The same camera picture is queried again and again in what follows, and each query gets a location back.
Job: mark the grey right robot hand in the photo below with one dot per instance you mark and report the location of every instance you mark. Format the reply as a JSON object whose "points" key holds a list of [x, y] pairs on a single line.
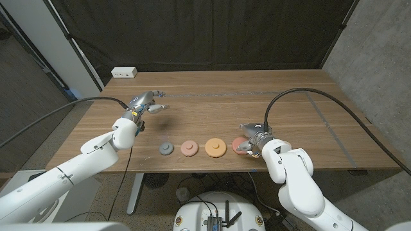
{"points": [[257, 131]]}

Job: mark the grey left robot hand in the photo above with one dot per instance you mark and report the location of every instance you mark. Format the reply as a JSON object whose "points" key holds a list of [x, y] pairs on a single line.
{"points": [[141, 99]]}

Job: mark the coral red hanoi disk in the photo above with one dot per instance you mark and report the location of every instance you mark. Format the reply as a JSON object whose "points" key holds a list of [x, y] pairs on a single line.
{"points": [[238, 143]]}

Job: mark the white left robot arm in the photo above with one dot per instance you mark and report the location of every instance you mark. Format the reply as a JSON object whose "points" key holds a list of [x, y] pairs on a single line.
{"points": [[64, 179]]}

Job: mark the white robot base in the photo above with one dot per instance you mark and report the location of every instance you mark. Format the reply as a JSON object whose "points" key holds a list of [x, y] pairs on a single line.
{"points": [[196, 211]]}

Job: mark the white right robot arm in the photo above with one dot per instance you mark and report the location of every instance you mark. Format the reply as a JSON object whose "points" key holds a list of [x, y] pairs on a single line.
{"points": [[298, 186]]}

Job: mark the large orange hanoi disk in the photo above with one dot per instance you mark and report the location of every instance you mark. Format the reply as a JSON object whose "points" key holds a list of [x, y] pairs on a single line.
{"points": [[215, 147]]}

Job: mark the small grey hanoi disk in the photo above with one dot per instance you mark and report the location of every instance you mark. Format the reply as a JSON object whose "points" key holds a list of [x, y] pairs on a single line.
{"points": [[166, 148]]}

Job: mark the pink hanoi disk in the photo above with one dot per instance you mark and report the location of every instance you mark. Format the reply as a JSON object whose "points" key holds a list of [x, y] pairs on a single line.
{"points": [[189, 148]]}

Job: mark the white power strip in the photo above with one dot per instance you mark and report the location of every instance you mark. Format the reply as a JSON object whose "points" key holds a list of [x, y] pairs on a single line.
{"points": [[124, 72]]}

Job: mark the grey tape outline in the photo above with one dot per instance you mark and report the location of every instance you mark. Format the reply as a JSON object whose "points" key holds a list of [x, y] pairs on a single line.
{"points": [[224, 94]]}

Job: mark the dark round floor fan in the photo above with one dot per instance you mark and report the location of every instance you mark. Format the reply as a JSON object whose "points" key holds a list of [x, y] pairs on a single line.
{"points": [[155, 179]]}

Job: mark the black backdrop stand pole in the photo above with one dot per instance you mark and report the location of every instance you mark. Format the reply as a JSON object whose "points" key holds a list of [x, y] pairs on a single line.
{"points": [[343, 25], [75, 48]]}

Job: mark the black power adapter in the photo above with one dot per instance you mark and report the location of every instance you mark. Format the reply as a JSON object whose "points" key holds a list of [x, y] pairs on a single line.
{"points": [[279, 221]]}

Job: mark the black backdrop cloth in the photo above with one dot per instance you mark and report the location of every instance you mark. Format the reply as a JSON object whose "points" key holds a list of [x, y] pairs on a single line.
{"points": [[205, 32]]}

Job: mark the white table leg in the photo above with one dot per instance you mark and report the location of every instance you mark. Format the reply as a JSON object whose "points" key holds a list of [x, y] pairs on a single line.
{"points": [[135, 192]]}

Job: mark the grey round floor object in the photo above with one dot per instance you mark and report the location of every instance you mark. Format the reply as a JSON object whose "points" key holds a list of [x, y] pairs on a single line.
{"points": [[182, 193]]}

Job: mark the grey antenna radio module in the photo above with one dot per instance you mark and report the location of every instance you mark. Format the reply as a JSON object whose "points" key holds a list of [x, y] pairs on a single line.
{"points": [[214, 222]]}

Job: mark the blue black foot pedal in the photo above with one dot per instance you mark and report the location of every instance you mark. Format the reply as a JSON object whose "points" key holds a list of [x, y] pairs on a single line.
{"points": [[37, 176]]}

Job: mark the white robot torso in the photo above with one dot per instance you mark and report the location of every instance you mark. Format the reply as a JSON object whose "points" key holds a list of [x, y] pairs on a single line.
{"points": [[64, 227]]}

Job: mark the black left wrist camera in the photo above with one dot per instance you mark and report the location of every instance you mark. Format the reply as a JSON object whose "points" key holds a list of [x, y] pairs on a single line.
{"points": [[141, 127]]}

